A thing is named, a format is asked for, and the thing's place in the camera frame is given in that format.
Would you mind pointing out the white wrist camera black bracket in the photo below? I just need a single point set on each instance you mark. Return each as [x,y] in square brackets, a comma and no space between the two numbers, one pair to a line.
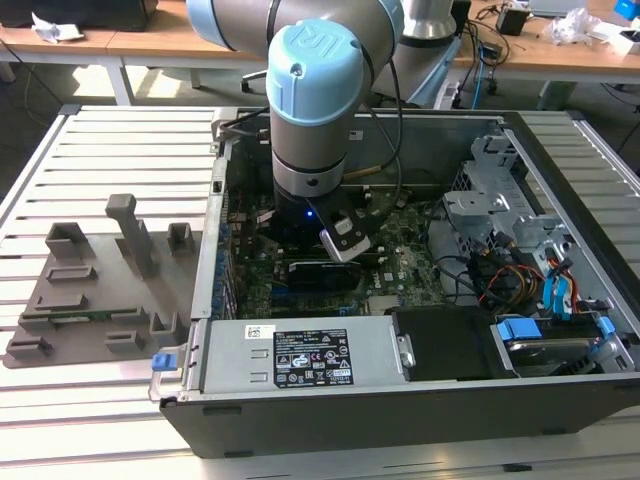
[347,242]

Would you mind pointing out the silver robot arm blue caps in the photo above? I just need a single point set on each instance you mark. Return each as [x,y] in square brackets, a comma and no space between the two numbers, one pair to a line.
[310,145]

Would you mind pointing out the grey laptop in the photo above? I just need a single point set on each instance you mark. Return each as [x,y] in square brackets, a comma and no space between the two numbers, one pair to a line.
[555,5]

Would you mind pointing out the green motherboard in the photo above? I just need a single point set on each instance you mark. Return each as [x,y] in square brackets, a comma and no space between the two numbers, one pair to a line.
[405,270]

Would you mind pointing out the small black box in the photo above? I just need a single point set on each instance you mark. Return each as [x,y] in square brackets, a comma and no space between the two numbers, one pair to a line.
[512,21]

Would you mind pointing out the white power strip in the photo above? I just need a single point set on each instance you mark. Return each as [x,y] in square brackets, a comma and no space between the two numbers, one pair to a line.
[448,95]

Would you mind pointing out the small blue box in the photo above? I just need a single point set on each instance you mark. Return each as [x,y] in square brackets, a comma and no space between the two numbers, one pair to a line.
[624,7]

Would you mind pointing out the black bag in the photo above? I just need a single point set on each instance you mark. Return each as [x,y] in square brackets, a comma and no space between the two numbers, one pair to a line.
[75,12]

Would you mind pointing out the green RAM stick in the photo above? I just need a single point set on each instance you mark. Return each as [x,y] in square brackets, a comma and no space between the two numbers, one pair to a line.
[100,315]

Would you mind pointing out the black open PC case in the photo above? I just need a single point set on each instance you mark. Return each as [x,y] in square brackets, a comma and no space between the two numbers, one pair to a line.
[350,425]

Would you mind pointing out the silver metal drive cage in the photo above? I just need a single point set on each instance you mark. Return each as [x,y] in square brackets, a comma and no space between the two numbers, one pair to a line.
[475,212]

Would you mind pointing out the office chair base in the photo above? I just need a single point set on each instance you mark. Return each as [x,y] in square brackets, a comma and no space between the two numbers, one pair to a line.
[252,77]

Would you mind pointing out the long wooden desk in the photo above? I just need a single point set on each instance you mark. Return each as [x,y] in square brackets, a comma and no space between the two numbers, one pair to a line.
[150,42]

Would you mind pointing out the clear plastic bag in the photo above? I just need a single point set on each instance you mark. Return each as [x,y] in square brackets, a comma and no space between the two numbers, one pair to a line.
[570,27]

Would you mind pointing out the teal bin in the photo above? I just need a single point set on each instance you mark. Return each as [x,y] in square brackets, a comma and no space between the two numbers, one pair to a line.
[557,95]

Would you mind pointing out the grey parts rack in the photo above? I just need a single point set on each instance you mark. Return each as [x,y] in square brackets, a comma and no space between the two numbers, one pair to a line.
[110,300]

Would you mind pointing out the black graphics card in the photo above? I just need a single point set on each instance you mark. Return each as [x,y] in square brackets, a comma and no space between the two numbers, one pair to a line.
[325,277]

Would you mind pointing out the black plastic shroud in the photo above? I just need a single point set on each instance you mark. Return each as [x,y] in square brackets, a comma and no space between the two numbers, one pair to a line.
[440,345]

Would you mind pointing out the flat white box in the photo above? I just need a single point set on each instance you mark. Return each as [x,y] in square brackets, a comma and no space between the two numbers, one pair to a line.
[627,42]

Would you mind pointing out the blue case latch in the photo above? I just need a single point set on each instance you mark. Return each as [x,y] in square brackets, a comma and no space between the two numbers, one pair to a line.
[162,363]

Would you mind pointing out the silver chipset heatsink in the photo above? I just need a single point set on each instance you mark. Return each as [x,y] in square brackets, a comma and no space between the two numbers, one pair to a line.
[384,304]

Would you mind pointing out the wooden desk with clutter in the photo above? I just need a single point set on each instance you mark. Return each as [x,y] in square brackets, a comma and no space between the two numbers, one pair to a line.
[550,57]

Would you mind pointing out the crumpled white paper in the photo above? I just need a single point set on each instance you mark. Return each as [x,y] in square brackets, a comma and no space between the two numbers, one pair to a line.
[55,27]

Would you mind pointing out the hard disk in blue carrier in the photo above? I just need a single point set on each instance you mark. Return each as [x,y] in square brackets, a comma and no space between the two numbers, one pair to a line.
[545,350]

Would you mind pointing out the grey power supply with label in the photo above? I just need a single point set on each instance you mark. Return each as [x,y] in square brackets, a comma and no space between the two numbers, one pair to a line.
[230,360]

